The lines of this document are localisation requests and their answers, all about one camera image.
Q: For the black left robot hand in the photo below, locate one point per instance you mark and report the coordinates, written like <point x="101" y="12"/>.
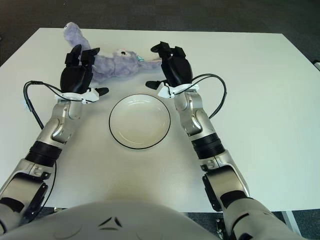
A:
<point x="75" y="78"/>

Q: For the grey metal table leg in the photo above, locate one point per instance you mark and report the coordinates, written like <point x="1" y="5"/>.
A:
<point x="291" y="223"/>

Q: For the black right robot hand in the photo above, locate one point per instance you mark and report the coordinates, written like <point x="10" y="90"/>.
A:
<point x="177" y="67"/>

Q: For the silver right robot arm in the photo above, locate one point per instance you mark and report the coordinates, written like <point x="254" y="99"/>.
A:
<point x="200" y="120"/>

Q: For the grey robot torso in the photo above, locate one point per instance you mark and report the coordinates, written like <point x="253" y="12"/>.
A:
<point x="112" y="222"/>

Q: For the small dark floor object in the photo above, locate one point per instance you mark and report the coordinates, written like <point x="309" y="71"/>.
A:
<point x="317" y="63"/>

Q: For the black bracket with screws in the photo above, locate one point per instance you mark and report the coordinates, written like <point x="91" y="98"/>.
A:
<point x="220" y="227"/>

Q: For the white plate with black rim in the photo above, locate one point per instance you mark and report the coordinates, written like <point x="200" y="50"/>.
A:
<point x="140" y="122"/>

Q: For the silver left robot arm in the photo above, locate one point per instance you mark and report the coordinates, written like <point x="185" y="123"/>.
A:
<point x="55" y="125"/>

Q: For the purple plush rabbit doll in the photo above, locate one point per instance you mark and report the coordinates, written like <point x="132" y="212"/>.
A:
<point x="120" y="65"/>

